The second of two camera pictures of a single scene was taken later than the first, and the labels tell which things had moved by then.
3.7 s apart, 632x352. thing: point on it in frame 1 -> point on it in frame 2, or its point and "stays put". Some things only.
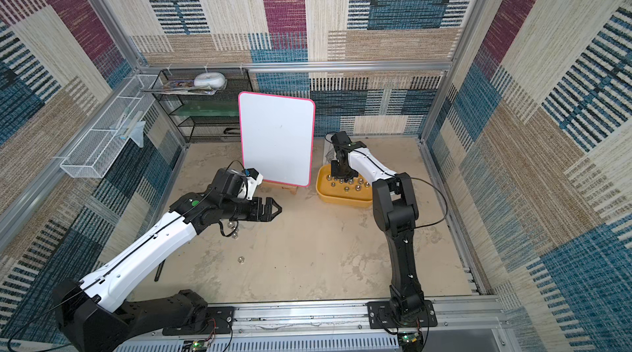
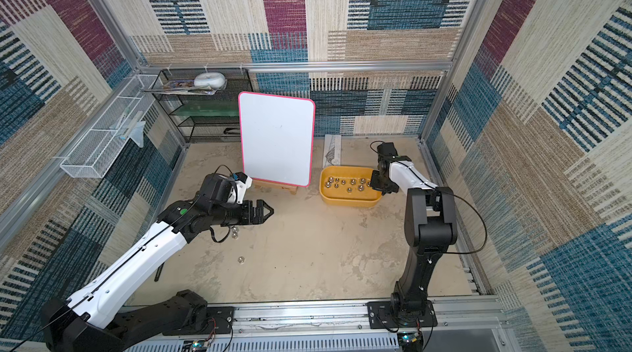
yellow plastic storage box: x=355 y=192 stays put
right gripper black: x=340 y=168 -> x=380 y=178
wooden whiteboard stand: x=294 y=189 stays put
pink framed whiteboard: x=277 y=136 stays put
